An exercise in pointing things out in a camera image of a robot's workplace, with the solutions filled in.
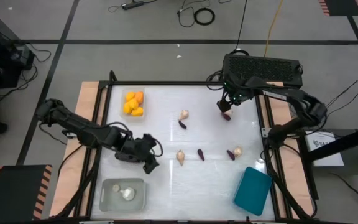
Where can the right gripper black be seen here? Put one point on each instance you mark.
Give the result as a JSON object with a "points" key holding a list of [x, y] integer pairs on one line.
{"points": [[236, 91]]}

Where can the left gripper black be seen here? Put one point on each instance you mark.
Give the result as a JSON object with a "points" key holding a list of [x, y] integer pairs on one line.
{"points": [[135, 146]]}

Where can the large white garlic bulb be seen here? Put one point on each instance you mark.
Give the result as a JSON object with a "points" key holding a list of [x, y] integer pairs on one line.
{"points": [[128, 193]]}

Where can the light wooden table board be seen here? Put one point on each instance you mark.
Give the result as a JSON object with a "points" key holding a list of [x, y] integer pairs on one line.
{"points": [[85, 99], [289, 174]]}

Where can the teal plastic bin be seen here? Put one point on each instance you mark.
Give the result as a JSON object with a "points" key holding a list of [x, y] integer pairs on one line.
{"points": [[253, 191]]}

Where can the small white garlic bulb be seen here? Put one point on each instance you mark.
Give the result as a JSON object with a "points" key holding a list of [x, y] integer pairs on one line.
{"points": [[116, 188]]}

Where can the yellow lemon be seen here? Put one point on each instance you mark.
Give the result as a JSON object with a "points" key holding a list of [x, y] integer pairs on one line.
{"points": [[137, 111], [133, 103], [130, 96], [127, 108]]}

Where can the black power strip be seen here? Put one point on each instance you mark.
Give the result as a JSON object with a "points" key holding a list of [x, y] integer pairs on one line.
{"points": [[132, 4]]}

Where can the clear plastic bin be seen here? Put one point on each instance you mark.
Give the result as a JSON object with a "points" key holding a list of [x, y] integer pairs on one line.
{"points": [[126, 118]]}

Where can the black equipment stack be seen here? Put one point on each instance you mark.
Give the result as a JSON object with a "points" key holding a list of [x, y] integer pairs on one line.
{"points": [[2, 56]]}

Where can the small purple eggplant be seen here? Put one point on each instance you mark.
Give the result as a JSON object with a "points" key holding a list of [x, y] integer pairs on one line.
{"points": [[230, 155], [182, 124], [226, 117], [200, 154]]}

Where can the black perforated computer case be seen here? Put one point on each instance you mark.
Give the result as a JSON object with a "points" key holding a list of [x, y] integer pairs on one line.
{"points": [[261, 69]]}

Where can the black aluminium table frame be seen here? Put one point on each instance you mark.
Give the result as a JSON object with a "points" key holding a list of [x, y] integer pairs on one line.
{"points": [[182, 83]]}

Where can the gray plastic bin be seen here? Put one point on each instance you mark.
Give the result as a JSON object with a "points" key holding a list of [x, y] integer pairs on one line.
{"points": [[110, 202]]}

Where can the small hazard-striped floor mat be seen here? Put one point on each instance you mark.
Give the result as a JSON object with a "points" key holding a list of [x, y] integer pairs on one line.
{"points": [[340, 7]]}

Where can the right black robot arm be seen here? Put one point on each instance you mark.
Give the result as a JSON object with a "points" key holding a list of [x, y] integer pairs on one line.
{"points": [[303, 102]]}

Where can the white paper sheet with logo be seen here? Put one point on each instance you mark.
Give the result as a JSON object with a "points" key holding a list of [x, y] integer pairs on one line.
{"points": [[312, 137]]}

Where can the orange-coloured lemon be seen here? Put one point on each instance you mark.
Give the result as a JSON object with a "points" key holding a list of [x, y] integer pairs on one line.
{"points": [[139, 97]]}

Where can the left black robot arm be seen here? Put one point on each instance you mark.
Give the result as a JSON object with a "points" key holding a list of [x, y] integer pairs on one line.
{"points": [[82, 127]]}

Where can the black metal stand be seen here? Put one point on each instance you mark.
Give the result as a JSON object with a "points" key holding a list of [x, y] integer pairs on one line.
{"points": [[353, 140]]}

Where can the large hazard-striped floor mat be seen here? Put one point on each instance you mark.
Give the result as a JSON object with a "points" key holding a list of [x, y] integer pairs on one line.
{"points": [[14, 196]]}

